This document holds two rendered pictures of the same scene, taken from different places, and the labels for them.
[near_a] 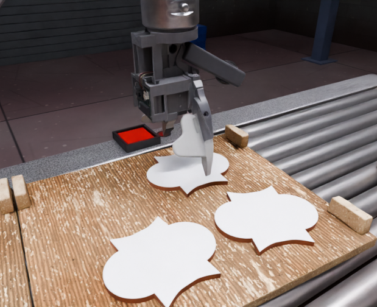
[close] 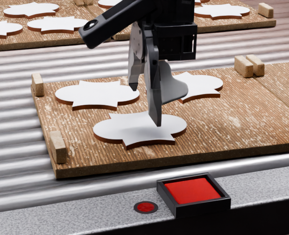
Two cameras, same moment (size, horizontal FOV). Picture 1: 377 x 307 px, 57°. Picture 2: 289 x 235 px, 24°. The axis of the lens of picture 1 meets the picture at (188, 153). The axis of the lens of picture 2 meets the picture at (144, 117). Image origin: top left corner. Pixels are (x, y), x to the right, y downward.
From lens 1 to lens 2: 1.45 m
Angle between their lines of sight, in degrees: 126
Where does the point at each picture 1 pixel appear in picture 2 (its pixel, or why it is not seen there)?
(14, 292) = (275, 88)
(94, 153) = (255, 187)
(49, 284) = (256, 88)
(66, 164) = (288, 177)
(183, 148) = not seen: hidden behind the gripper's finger
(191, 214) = not seen: hidden behind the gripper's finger
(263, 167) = (58, 126)
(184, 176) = (149, 119)
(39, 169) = not seen: outside the picture
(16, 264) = (282, 96)
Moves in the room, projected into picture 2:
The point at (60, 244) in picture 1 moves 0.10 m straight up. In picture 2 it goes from (257, 101) to (260, 45)
